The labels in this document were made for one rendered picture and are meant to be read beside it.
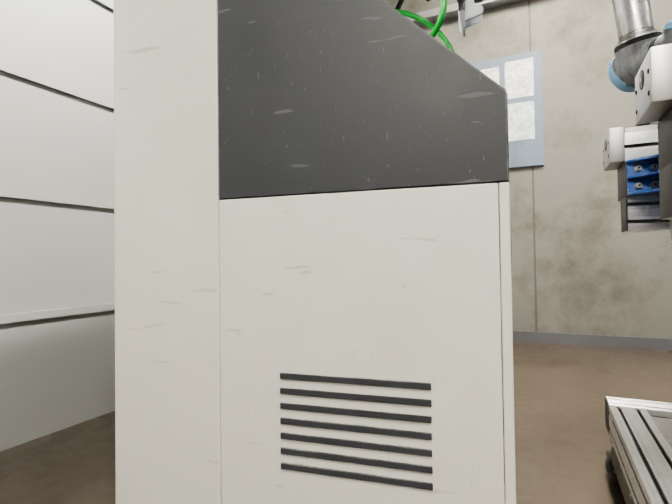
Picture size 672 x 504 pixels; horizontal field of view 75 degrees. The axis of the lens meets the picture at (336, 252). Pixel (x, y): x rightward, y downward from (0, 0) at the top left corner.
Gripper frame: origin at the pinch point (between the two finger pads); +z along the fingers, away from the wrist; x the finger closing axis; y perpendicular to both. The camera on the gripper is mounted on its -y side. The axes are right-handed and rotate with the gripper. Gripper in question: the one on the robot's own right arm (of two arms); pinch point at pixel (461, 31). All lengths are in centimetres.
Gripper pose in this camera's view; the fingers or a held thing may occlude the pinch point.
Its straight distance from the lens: 128.9
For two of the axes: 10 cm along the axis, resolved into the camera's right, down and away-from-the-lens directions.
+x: 3.0, 0.1, 9.5
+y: 9.5, -0.2, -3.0
